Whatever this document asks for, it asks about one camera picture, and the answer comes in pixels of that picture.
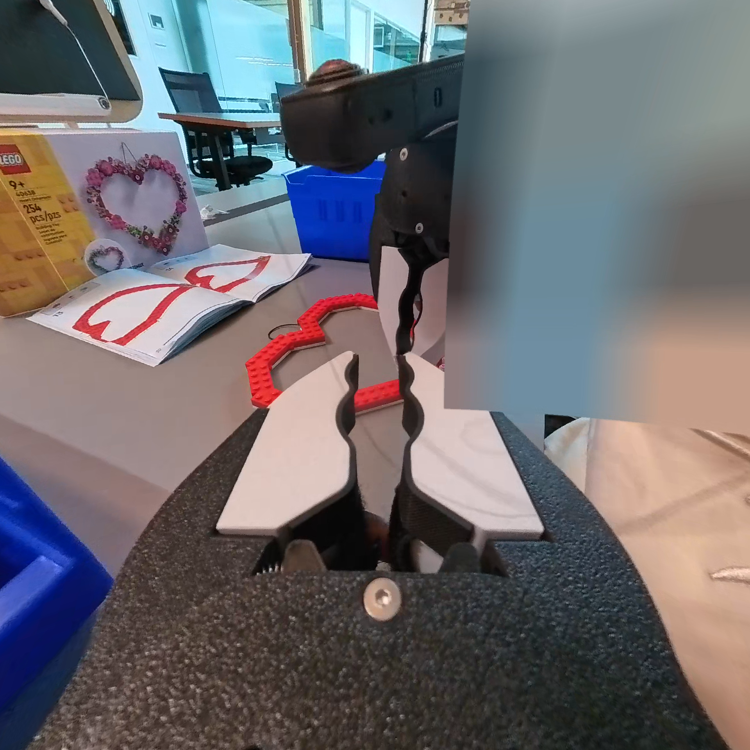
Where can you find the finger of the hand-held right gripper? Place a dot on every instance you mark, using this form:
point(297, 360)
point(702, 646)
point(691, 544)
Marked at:
point(433, 316)
point(389, 293)

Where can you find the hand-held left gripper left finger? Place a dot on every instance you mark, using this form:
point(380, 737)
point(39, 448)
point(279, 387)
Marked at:
point(293, 457)

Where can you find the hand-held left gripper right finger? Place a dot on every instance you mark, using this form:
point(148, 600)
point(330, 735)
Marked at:
point(469, 469)

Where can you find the red brick heart frame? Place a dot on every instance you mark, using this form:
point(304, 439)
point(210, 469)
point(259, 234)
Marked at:
point(316, 313)

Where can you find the blue plastic bin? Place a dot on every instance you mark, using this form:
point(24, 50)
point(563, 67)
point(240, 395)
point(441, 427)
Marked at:
point(328, 211)
point(35, 586)

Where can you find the white instruction booklet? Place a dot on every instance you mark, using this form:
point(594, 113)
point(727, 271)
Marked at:
point(193, 328)

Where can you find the grey desk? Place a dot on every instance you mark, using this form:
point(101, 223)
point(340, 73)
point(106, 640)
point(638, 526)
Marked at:
point(146, 422)

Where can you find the wooden table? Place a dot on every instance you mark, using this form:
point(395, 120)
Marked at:
point(234, 119)

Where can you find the clear plastic wrapper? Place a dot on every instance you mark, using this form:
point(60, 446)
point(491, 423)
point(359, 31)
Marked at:
point(212, 211)

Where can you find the person's beige top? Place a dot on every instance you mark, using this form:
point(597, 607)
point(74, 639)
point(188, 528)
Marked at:
point(674, 527)

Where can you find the black office chair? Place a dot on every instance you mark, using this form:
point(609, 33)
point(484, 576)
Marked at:
point(199, 123)

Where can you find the white and yellow set box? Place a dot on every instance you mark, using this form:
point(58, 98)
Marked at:
point(158, 158)

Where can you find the black monitor with pale frame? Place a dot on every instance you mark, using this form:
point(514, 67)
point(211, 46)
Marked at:
point(47, 47)

